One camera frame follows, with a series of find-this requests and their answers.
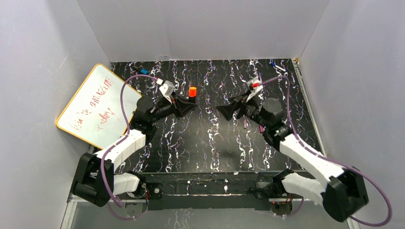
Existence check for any orange black marker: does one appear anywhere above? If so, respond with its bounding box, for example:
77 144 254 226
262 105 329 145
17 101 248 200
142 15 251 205
189 86 197 103

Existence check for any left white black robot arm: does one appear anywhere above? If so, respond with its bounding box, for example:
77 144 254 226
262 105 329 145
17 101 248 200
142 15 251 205
70 93 197 207

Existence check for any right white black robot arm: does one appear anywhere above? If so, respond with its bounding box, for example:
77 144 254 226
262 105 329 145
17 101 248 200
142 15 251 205
216 95 369 222

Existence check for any blue black marker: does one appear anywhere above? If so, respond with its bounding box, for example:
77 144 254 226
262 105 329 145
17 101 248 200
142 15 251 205
133 67 149 75

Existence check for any blue capped white marker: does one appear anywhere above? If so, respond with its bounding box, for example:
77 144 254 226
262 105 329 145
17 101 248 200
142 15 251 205
270 62 286 72

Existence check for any yellow framed whiteboard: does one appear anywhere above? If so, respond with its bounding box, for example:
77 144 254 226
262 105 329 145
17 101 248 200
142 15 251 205
56 64 142 149

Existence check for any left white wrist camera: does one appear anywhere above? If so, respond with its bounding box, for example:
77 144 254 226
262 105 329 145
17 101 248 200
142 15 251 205
159 81 175 100

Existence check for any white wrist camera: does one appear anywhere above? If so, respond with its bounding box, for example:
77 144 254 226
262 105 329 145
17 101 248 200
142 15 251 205
246 77 263 102
159 81 175 100

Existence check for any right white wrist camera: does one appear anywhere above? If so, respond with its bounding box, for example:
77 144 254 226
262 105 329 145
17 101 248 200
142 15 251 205
246 77 263 102

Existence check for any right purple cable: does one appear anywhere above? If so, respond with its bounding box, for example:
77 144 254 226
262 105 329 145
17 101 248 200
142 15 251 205
253 75 393 228

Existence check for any purple cable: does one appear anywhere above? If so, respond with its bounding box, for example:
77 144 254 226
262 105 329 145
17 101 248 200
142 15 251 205
253 75 393 228
100 74 162 221

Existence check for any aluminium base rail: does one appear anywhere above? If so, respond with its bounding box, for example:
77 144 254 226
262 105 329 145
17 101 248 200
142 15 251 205
67 179 352 203

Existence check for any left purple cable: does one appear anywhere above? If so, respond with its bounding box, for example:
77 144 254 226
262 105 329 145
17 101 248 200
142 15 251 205
100 74 162 221

